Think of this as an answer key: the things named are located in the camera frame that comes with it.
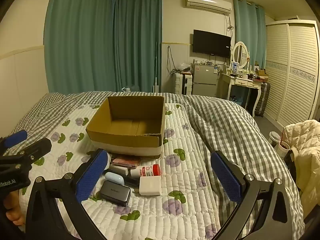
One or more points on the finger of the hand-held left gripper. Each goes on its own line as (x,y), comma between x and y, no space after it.
(37,147)
(15,137)

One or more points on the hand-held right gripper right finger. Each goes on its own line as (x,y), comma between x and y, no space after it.
(226,177)

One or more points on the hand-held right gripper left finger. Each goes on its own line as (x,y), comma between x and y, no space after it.
(91,175)

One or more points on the white cylinder tube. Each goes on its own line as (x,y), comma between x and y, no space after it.
(108,160)

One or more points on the black remote control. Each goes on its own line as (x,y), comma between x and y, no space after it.
(131,182)

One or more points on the white bottle with red cap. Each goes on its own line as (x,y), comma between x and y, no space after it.
(146,171)

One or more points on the brown cardboard box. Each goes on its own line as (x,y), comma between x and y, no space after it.
(125,130)

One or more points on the white charger plug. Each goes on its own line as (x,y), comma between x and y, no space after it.
(150,185)

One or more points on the person's left hand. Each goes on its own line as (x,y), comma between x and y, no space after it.
(14,210)

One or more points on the light blue earbud case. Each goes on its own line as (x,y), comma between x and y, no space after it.
(114,177)

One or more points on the dark grey case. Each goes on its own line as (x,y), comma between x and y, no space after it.
(115,193)

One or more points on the pink wallet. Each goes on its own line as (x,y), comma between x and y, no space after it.
(126,162)

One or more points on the floral quilted mat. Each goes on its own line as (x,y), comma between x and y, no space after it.
(185,180)

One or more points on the white lidded jar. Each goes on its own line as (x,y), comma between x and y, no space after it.
(274,138)

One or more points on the white cup with straw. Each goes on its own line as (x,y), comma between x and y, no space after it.
(283,148)

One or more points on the blue plastic basket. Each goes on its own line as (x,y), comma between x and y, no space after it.
(236,99)

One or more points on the cream quilted jacket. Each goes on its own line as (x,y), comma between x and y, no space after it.
(307,155)

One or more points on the silver suitcase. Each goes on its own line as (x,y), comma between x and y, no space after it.
(262,97)

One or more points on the clear water jug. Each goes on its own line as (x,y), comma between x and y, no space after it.
(126,89)

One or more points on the white dressing table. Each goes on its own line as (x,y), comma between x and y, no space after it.
(240,82)

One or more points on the silver fridge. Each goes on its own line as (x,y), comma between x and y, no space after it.
(205,80)

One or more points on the white suitcase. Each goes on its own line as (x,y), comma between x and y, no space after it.
(181,83)

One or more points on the green curtain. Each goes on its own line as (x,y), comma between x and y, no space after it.
(80,37)
(137,42)
(250,35)

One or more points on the white oval mirror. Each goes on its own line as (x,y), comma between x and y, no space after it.
(240,53)

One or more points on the white mop pole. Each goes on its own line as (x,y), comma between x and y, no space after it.
(155,67)

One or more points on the white louvred wardrobe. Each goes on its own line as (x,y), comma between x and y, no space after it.
(295,72)

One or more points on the white air conditioner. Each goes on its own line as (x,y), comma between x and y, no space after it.
(207,3)

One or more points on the black wall television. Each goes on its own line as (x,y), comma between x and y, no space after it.
(211,43)

